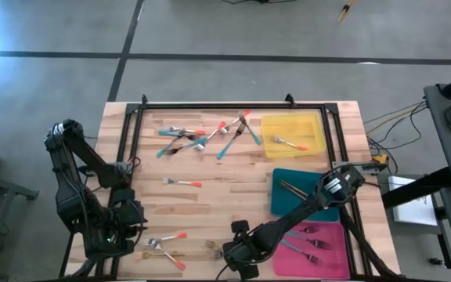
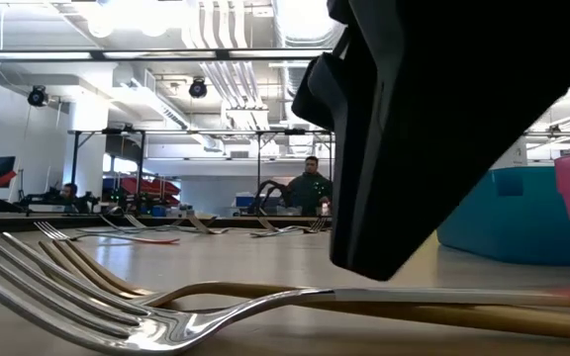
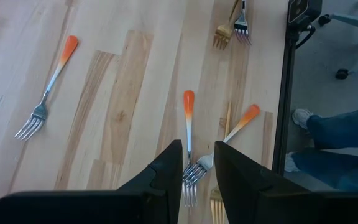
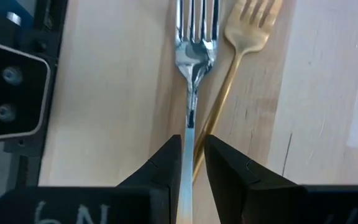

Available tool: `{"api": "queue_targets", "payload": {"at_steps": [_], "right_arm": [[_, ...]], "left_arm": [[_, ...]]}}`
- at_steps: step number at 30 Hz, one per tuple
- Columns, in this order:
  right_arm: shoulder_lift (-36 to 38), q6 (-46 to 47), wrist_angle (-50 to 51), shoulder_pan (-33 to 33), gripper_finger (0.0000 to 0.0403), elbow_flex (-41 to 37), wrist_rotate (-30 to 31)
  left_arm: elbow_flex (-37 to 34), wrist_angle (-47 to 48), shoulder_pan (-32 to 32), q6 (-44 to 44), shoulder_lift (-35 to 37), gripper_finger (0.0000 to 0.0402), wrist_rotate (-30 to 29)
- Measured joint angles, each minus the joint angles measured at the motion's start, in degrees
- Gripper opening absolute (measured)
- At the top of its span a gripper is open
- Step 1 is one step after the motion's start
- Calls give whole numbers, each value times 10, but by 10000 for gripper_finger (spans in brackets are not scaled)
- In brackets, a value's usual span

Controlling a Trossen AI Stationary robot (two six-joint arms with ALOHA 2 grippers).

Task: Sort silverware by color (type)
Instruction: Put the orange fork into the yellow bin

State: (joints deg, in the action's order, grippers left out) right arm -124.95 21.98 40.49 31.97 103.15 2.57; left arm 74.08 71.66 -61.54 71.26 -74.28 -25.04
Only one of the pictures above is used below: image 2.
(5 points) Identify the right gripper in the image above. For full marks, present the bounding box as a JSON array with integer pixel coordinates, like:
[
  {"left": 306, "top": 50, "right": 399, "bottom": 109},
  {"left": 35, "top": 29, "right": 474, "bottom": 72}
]
[{"left": 292, "top": 0, "right": 570, "bottom": 282}]

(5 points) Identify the gold fork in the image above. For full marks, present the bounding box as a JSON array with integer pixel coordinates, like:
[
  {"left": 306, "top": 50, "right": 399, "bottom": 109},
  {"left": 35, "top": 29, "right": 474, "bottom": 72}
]
[{"left": 37, "top": 239, "right": 570, "bottom": 342}]

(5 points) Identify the teal plastic bin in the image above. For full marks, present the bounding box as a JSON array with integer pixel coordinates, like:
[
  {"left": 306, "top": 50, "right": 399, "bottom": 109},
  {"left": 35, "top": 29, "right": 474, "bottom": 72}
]
[{"left": 436, "top": 165, "right": 570, "bottom": 268}]

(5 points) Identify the person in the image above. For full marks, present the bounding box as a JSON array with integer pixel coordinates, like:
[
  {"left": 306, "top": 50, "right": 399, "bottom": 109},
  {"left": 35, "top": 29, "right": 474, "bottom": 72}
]
[
  {"left": 286, "top": 155, "right": 334, "bottom": 218},
  {"left": 58, "top": 182, "right": 81, "bottom": 205}
]

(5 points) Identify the overhead rig crossbar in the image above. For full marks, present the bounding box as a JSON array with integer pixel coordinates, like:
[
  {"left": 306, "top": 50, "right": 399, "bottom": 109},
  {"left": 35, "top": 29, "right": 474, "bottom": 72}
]
[{"left": 0, "top": 47, "right": 333, "bottom": 62}]

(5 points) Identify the black ceiling spotlight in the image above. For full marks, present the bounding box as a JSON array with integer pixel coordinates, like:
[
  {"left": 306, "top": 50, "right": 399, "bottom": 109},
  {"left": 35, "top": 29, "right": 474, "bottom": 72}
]
[
  {"left": 26, "top": 84, "right": 50, "bottom": 108},
  {"left": 187, "top": 76, "right": 209, "bottom": 100}
]

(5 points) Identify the red background bin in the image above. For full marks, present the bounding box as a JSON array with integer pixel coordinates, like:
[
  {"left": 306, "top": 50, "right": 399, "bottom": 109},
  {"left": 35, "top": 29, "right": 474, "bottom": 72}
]
[{"left": 116, "top": 176, "right": 182, "bottom": 205}]

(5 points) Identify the black background rig frame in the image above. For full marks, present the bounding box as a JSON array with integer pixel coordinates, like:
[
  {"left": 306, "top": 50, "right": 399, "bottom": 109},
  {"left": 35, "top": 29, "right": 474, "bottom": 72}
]
[
  {"left": 68, "top": 127, "right": 146, "bottom": 214},
  {"left": 522, "top": 129, "right": 570, "bottom": 139},
  {"left": 256, "top": 128, "right": 334, "bottom": 214}
]

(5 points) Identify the corrugated ceiling duct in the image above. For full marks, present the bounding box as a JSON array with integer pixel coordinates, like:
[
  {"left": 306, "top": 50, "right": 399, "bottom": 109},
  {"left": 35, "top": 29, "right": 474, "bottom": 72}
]
[{"left": 272, "top": 0, "right": 348, "bottom": 155}]

